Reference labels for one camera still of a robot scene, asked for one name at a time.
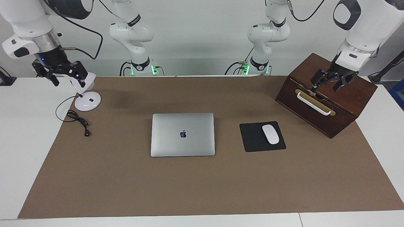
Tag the black tripod stand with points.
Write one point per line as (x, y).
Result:
(388, 67)

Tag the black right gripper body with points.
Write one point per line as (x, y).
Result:
(52, 60)

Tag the white desk lamp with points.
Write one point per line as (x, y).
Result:
(87, 102)

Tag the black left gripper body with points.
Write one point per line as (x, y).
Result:
(341, 69)

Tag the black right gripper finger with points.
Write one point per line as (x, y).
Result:
(79, 73)
(47, 73)

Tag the black mouse pad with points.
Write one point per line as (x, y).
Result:
(252, 138)

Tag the silver laptop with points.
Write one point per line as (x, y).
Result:
(183, 142)

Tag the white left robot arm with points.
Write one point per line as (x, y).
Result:
(369, 22)

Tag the black stand foot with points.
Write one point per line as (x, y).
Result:
(6, 80)

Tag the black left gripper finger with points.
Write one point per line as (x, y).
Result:
(318, 78)
(344, 82)

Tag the white computer mouse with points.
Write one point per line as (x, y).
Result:
(270, 134)

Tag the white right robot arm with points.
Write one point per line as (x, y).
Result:
(25, 22)

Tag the brown table mat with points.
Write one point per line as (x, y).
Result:
(202, 186)

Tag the blue crate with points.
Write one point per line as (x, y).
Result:
(398, 94)

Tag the dark brown wooden box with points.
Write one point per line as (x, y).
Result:
(344, 104)

